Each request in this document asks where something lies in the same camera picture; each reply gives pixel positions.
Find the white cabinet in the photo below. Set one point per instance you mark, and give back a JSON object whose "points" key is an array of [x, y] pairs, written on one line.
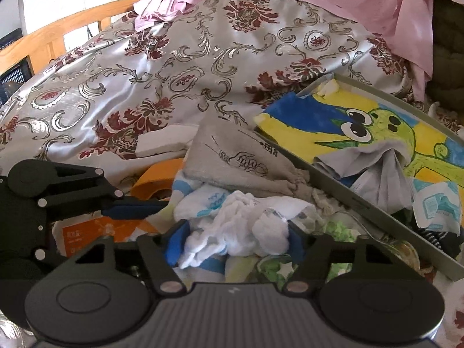
{"points": [[36, 7]]}

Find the orange and white box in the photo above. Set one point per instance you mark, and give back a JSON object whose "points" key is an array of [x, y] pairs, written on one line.
{"points": [[90, 232]]}

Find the black plastic crate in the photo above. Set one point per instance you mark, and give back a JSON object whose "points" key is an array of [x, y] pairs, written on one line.
{"points": [[14, 76]]}

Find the white gauze cloth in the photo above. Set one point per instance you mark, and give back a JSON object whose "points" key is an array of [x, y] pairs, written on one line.
{"points": [[232, 224]]}

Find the frog painting tray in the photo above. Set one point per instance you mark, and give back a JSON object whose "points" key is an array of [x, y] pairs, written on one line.
{"points": [[427, 145]]}

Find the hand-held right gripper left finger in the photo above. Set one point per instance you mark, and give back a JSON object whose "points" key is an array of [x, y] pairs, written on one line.
{"points": [[179, 243]]}

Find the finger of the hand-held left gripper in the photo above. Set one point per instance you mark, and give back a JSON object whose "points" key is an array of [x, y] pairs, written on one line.
{"points": [[134, 210]]}

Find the olive puffer jacket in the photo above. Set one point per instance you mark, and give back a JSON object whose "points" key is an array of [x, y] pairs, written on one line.
{"points": [[449, 50]]}

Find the wooden bed rail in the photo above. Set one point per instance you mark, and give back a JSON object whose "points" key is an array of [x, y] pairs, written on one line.
{"points": [[54, 29]]}

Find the teal and white tissue packet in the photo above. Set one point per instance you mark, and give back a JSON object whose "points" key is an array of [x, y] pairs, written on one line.
{"points": [[435, 206]]}

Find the navy striped sock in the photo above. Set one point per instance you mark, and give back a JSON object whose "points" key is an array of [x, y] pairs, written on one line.
{"points": [[442, 241]]}

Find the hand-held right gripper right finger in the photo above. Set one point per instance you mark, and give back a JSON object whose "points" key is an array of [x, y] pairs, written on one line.
{"points": [[295, 243]]}

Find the grey printed pouch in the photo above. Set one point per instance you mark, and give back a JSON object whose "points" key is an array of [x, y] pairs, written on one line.
{"points": [[224, 156]]}

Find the blue striped white towel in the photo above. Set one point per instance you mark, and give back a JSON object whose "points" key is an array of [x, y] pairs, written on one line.
{"points": [[188, 195]]}

